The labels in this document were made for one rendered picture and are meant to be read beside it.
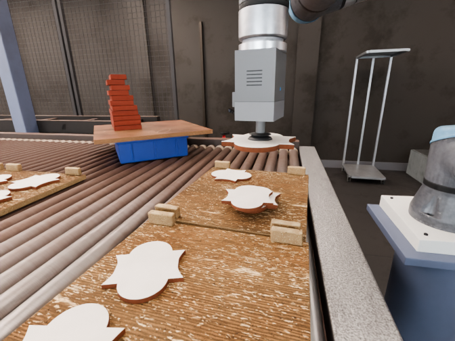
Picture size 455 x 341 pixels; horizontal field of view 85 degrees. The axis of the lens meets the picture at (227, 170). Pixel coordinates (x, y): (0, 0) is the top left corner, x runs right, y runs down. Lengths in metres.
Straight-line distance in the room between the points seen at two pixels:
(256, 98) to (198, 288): 0.30
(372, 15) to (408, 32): 0.53
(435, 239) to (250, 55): 0.55
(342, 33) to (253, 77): 3.91
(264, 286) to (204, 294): 0.09
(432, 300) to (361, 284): 0.37
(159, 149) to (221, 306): 0.88
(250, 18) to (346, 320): 0.44
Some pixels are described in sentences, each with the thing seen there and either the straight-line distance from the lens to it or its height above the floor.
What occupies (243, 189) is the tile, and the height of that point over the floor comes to 0.97.
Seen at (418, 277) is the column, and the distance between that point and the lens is 0.82.
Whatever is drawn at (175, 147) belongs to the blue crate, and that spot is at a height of 0.97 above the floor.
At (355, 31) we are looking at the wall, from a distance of 4.31.
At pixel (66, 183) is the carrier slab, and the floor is 0.93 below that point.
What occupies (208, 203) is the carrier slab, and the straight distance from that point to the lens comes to 0.65.
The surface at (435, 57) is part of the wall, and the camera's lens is 4.60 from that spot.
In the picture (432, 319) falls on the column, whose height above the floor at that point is 0.67.
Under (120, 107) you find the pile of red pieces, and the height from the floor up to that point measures 1.15.
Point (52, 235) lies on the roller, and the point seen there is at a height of 0.91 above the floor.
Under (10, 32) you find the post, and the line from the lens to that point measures 2.37.
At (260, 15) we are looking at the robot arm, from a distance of 0.41.
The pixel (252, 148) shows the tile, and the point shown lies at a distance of 0.38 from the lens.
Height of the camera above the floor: 1.21
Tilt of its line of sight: 18 degrees down
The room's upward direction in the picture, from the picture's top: 1 degrees counter-clockwise
